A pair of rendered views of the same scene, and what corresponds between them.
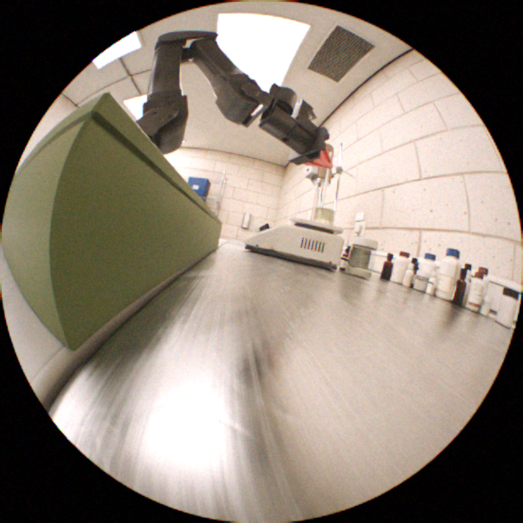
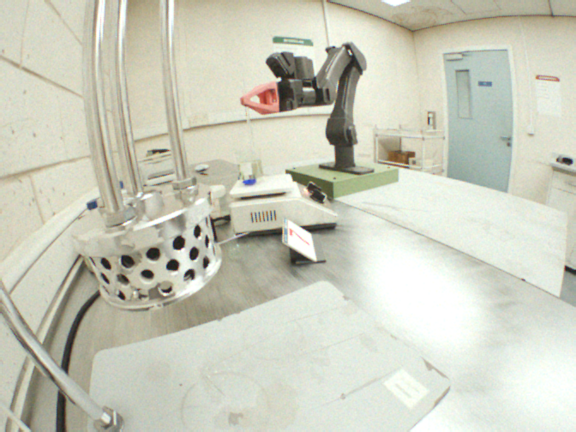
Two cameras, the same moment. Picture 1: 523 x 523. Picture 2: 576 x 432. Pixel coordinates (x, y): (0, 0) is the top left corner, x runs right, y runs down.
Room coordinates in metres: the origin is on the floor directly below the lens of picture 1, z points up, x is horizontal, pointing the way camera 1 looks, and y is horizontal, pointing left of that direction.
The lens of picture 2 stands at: (0.82, -0.17, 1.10)
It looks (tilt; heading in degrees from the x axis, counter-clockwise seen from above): 21 degrees down; 167
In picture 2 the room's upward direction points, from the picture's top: 6 degrees counter-clockwise
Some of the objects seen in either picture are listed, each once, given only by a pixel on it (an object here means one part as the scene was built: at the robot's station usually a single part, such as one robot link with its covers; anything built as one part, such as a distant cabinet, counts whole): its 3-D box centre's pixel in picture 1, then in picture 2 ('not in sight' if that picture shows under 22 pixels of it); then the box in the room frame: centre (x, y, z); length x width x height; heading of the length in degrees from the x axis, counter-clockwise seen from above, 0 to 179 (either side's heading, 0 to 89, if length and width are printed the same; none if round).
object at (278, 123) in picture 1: (277, 120); (300, 94); (0.25, 0.03, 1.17); 0.07 x 0.06 x 0.07; 123
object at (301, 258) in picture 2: not in sight; (303, 237); (0.49, -0.07, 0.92); 0.09 x 0.06 x 0.04; 165
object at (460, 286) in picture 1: (460, 286); not in sight; (0.15, -0.46, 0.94); 0.03 x 0.03 x 0.08
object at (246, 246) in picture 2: not in sight; (242, 246); (0.46, -0.17, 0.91); 0.06 x 0.06 x 0.02
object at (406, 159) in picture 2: not in sight; (410, 166); (-1.19, 1.75, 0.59); 0.65 x 0.48 x 0.93; 12
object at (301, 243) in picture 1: (298, 243); (278, 203); (0.36, -0.08, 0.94); 0.22 x 0.13 x 0.08; 78
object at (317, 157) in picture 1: (317, 157); (262, 98); (0.33, -0.08, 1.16); 0.09 x 0.07 x 0.07; 123
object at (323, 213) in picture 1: (325, 213); (249, 165); (0.34, -0.12, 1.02); 0.06 x 0.05 x 0.08; 8
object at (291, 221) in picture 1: (312, 227); (262, 184); (0.35, -0.10, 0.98); 0.12 x 0.12 x 0.01; 78
